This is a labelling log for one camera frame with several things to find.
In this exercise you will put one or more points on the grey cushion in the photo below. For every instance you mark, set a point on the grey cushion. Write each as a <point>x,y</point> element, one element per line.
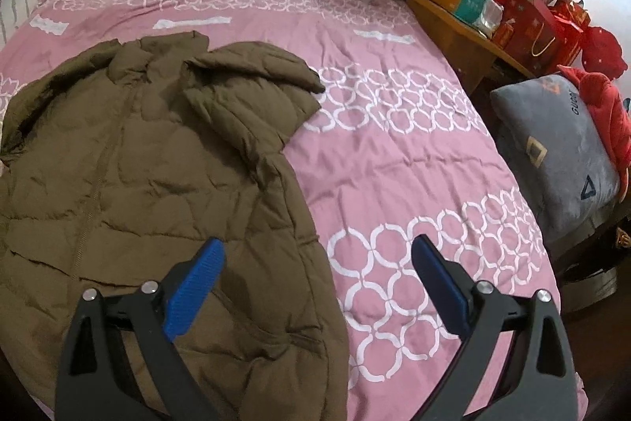
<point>552,154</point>

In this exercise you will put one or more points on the dark bag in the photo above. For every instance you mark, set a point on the dark bag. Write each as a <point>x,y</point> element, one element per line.
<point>591,283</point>

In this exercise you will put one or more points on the brown puffer jacket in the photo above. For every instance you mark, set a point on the brown puffer jacket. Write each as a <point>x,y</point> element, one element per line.
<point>148,179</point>

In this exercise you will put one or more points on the wooden headboard shelf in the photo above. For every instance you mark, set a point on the wooden headboard shelf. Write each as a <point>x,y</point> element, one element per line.
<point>443,26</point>

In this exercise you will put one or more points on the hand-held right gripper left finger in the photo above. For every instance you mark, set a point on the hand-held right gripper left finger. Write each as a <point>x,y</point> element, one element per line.
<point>194,288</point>

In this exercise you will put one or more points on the red plush decoration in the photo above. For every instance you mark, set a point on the red plush decoration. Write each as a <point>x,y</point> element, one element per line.
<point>601,48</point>

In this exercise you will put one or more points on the small red box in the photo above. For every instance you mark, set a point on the small red box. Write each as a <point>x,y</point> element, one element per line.
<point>505,34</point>

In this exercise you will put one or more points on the clear plastic bag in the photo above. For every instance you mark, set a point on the clear plastic bag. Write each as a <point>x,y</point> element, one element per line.
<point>489,17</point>

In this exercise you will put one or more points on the pink patterned bed sheet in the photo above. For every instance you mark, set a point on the pink patterned bed sheet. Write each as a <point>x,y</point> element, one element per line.
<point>394,164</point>

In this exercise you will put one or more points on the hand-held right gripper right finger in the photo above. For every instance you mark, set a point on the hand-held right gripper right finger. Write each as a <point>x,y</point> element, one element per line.
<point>441,288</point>

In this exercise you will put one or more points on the red blanket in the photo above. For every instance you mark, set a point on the red blanket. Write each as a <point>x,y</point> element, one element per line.
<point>609,120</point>

